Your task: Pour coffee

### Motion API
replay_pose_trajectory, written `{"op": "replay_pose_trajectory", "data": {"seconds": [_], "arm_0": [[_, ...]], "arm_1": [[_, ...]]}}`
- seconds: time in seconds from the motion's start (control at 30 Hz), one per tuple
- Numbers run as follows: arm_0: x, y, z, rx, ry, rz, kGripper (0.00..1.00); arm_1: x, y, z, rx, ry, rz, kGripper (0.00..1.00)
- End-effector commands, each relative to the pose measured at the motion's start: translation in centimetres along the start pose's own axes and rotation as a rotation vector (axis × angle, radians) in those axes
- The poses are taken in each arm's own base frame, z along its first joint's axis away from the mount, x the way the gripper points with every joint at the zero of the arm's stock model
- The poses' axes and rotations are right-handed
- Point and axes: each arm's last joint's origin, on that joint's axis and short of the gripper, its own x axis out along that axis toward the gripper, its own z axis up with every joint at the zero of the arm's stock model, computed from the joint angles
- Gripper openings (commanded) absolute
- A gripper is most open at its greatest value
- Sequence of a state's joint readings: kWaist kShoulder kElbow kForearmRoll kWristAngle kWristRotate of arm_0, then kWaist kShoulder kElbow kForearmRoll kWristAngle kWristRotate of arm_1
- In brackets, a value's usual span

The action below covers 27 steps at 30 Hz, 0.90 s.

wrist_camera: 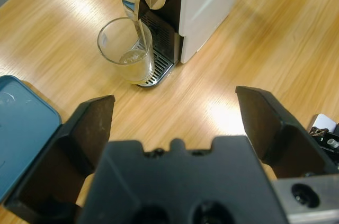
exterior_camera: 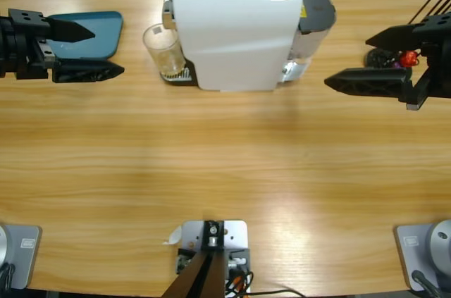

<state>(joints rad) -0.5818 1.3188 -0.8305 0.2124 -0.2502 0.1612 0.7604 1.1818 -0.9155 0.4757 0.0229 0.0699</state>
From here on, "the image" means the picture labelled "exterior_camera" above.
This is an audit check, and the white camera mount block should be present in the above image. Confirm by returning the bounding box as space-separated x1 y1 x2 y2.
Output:
179 219 252 295

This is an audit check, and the arm grey base plate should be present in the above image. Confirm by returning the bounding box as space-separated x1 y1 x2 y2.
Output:
393 219 451 292
0 223 43 290

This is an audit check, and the metal slotted drip tray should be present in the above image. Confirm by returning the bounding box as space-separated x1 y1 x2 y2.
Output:
160 67 197 85

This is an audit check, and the teal rectangular plastic tray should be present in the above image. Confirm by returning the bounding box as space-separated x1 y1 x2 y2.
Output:
45 11 125 61

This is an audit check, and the white capsule coffee machine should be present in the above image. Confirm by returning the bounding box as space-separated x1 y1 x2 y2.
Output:
160 0 338 94

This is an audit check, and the water tank with black lid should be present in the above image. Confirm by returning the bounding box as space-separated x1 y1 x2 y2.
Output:
288 0 338 84

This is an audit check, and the dark camera post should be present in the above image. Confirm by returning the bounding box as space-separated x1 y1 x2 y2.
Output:
163 220 226 298

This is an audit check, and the red coffee capsule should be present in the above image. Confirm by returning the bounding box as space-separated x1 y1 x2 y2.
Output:
400 50 420 68

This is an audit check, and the black cable at base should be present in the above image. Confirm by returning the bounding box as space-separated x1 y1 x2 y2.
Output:
0 262 17 290
411 269 443 298

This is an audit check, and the black cable at camera mount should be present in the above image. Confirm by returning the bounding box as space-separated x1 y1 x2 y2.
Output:
224 269 304 298

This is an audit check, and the black capsule holder with rods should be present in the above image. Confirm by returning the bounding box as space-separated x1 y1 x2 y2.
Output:
364 0 451 73

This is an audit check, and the clear glass cup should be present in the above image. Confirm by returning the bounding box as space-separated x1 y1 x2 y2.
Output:
142 23 187 79

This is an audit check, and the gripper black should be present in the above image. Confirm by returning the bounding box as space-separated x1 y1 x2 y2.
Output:
323 11 451 111
0 8 125 84

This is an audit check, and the white paper tag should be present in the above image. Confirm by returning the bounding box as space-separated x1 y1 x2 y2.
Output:
161 225 183 246

